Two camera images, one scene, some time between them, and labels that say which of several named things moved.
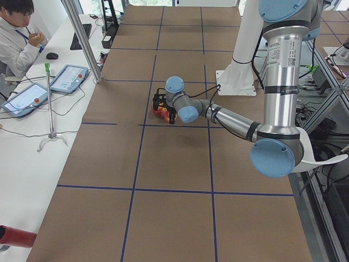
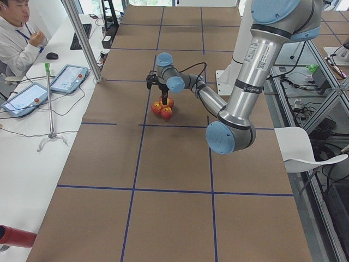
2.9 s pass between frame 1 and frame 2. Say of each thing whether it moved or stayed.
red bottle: stayed
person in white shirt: stayed
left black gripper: moved
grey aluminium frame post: stayed
